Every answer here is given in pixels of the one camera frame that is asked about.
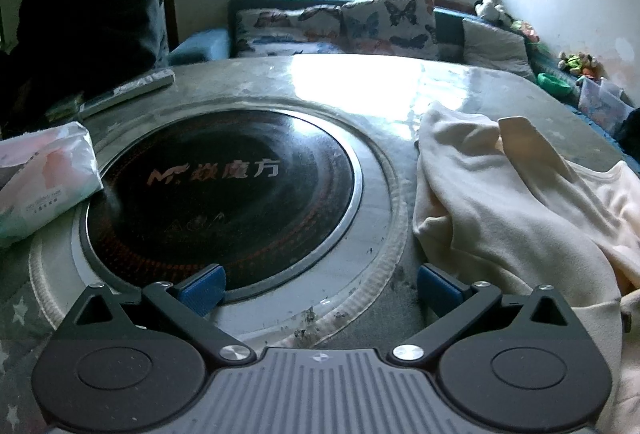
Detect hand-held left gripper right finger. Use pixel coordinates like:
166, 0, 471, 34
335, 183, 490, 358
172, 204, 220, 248
389, 263, 594, 368

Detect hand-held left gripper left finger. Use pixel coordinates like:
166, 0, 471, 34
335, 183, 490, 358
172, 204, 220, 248
50, 263, 254, 369

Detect cream garment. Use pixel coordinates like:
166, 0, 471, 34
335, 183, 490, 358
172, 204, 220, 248
412, 102, 640, 434

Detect round black table heater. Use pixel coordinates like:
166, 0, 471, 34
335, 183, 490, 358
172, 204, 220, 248
77, 102, 364, 306

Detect tissue pack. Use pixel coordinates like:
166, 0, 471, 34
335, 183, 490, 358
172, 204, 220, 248
0, 121, 104, 248

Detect grey remote control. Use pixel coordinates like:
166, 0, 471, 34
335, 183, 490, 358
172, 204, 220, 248
79, 68, 176, 116

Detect green bowl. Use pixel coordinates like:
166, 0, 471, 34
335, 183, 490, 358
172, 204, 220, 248
537, 72, 574, 98

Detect grey pillow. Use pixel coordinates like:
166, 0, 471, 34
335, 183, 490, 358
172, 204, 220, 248
462, 17, 537, 81

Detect clear plastic box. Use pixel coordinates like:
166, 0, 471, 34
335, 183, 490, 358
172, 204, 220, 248
577, 77, 634, 126

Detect blue sofa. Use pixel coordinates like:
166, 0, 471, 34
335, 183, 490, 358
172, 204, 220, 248
167, 0, 640, 142

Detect butterfly print cushion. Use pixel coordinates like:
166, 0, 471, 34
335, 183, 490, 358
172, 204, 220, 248
233, 4, 347, 58
342, 0, 439, 61

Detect colourful plush toys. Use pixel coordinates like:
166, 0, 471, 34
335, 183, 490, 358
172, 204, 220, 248
557, 51, 601, 78

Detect orange green toy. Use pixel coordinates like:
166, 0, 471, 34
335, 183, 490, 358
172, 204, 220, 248
512, 19, 541, 43

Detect panda plush toy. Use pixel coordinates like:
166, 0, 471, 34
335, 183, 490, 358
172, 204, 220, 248
473, 0, 514, 26

